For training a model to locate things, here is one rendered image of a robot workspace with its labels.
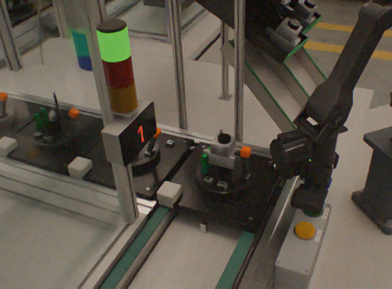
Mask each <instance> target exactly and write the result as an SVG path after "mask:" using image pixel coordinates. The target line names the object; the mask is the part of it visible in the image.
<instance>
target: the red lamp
mask: <svg viewBox="0 0 392 289"><path fill-rule="evenodd" d="M102 64H103V69H104V76H105V80H106V84H107V86H109V87H110V88H115V89H121V88H126V87H129V86H130V85H132V84H133V82H134V71H133V65H132V56H131V55H130V56H129V57H128V58H126V59H125V60H121V61H116V62H109V61H106V60H103V59H102Z"/></svg>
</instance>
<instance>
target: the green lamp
mask: <svg viewBox="0 0 392 289"><path fill-rule="evenodd" d="M97 35H98V42H99V46H100V53H101V57H102V59H103V60H106V61H109V62H116V61H121V60H125V59H126V58H128V57H129V56H130V55H131V51H130V41H129V36H128V27H125V28H124V29H123V30H122V31H119V32H116V33H101V32H100V31H98V30H97Z"/></svg>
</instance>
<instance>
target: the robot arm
mask: <svg viewBox="0 0 392 289"><path fill-rule="evenodd" d="M388 2H391V7H389V8H388V9H387V8H385V7H383V6H384V5H385V4H386V3H388ZM391 27H392V0H370V1H369V2H367V3H365V4H364V5H363V6H362V7H361V8H360V10H359V13H358V20H357V22H356V24H355V26H354V28H353V30H352V32H351V34H350V36H349V38H348V40H347V42H346V43H345V46H344V48H343V49H342V52H341V53H340V56H339V57H338V60H337V61H336V64H335V65H334V68H333V69H332V72H331V74H330V76H329V77H328V79H327V80H326V81H324V82H323V83H321V84H320V85H318V86H317V87H316V88H315V90H314V92H313V93H312V94H311V96H310V98H309V99H308V101H307V103H306V105H305V106H304V107H303V108H302V110H301V111H300V113H299V114H298V115H297V117H296V119H295V120H294V121H293V124H295V125H296V126H297V130H294V131H291V132H284V133H281V134H278V135H277V138H276V139H274V140H273V141H272V143H271V144H270V152H271V157H272V158H273V161H274V162H275V164H276V165H277V173H276V175H278V176H279V177H280V179H282V180H288V179H292V178H293V176H300V180H303V181H304V182H305V183H304V184H302V183H300V185H299V188H297V189H295V190H294V193H293V195H292V198H291V202H290V205H291V206H292V207H294V208H298V209H301V210H306V211H309V212H313V213H316V214H320V213H321V211H322V208H323V206H324V202H325V199H326V197H327V194H328V189H329V187H330V185H331V182H332V178H331V175H332V172H333V169H336V167H337V164H338V160H339V155H338V154H337V153H336V152H335V150H336V143H337V140H338V135H339V134H342V133H344V132H347V131H348V128H346V127H345V126H344V124H345V122H346V121H347V119H348V116H349V113H350V112H351V109H352V106H353V90H354V89H355V86H356V84H357V82H358V81H359V78H360V77H361V74H362V73H363V71H364V69H365V67H366V65H367V63H368V61H369V59H370V57H371V55H372V54H373V52H374V50H375V48H376V46H377V45H378V42H379V41H380V38H381V37H382V35H383V33H384V31H385V30H387V29H389V28H391ZM390 98H391V102H390V105H389V106H390V107H391V108H392V92H391V93H390ZM309 117H310V118H311V119H313V120H314V121H315V122H316V123H318V124H316V125H313V124H311V123H310V122H309V121H308V120H307V119H308V118H309ZM389 140H390V141H391V142H392V137H390V139H389ZM333 165H334V166H333ZM332 166H333V168H332Z"/></svg>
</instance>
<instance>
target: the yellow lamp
mask: <svg viewBox="0 0 392 289"><path fill-rule="evenodd" d="M106 87H107V91H108V95H109V102H110V106H111V110H112V111H114V112H116V113H129V112H131V111H133V110H134V109H136V108H137V106H138V100H137V95H136V85H135V81H134V82H133V84H132V85H130V86H129V87H126V88H121V89H115V88H110V87H109V86H107V85H106Z"/></svg>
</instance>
